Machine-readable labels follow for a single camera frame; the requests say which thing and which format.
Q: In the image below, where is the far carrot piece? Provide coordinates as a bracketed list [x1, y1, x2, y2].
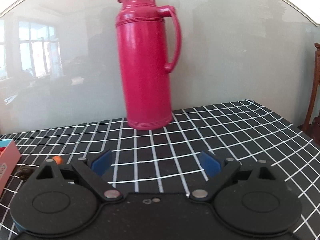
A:
[52, 155, 63, 165]

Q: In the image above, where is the black white checkered tablecloth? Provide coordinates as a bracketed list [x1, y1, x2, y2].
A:
[1, 100, 319, 239]

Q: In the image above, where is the dark round chestnut fruit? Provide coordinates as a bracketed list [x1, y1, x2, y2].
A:
[16, 165, 35, 181]

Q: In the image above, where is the colourful cardboard box tray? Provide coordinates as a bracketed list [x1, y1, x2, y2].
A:
[0, 139, 21, 193]

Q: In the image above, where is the wooden furniture at right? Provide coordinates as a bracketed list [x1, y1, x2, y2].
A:
[302, 43, 319, 144]

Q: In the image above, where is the pink thermos flask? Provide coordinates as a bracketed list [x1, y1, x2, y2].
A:
[116, 0, 182, 130]

